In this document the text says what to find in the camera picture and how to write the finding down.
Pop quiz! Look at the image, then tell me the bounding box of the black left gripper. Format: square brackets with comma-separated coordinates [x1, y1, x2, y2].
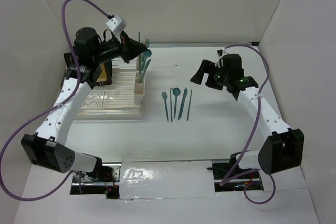
[93, 30, 147, 64]

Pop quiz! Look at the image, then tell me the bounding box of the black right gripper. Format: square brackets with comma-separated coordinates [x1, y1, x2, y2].
[191, 59, 230, 90]

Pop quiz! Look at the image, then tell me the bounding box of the teal chopstick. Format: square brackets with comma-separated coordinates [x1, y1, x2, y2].
[186, 90, 193, 121]
[138, 31, 143, 75]
[170, 88, 173, 122]

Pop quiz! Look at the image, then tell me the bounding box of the teal spoon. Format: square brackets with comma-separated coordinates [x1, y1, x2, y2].
[142, 49, 152, 69]
[172, 87, 181, 118]

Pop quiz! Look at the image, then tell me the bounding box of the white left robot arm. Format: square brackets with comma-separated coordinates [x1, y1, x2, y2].
[21, 27, 147, 182]

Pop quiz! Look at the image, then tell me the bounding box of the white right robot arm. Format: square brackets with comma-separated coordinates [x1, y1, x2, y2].
[191, 54, 304, 178]

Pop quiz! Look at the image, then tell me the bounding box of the black framed yellow plate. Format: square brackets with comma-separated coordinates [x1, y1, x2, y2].
[95, 61, 113, 86]

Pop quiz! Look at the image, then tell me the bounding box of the cream utensil holder near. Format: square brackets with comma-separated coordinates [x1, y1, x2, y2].
[134, 72, 145, 105]

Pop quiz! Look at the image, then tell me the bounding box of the small teal fork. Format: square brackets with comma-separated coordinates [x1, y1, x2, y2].
[162, 91, 169, 121]

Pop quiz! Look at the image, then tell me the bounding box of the clear dish rack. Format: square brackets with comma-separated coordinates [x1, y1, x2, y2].
[76, 59, 143, 121]

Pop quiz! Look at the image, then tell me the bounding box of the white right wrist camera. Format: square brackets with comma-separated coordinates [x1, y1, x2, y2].
[217, 48, 229, 60]

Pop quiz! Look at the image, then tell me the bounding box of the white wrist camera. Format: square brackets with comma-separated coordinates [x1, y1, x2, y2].
[106, 15, 127, 35]
[217, 48, 229, 60]

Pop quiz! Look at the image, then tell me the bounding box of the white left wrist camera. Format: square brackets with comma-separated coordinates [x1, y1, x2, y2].
[106, 15, 127, 35]

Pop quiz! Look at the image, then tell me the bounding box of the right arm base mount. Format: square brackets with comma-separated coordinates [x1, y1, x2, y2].
[207, 153, 263, 192]

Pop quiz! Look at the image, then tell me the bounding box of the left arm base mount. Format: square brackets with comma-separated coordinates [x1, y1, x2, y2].
[70, 163, 122, 199]

